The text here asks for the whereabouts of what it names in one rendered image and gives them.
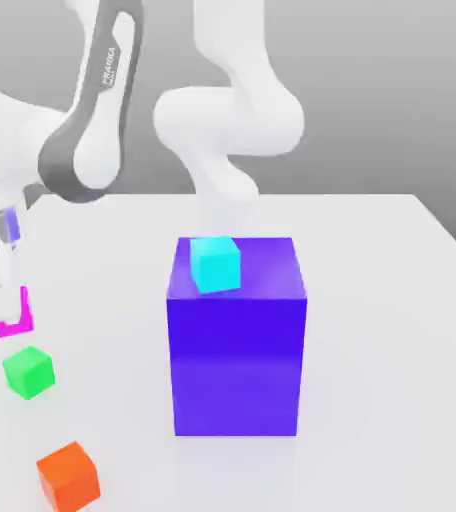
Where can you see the small magenta cube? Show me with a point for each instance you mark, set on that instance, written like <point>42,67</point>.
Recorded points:
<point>26,322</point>

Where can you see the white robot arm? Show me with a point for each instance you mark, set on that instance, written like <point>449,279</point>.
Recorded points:
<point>228,120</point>

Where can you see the small green cube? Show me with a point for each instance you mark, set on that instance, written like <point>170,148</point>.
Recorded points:
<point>28,372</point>

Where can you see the small orange cube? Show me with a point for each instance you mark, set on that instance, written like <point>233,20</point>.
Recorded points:
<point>68,476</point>

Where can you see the small cyan cube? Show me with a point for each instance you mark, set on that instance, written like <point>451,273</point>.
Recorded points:
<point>216,264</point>

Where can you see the large blue box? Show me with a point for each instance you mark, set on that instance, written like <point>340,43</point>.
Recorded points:
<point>236,360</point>

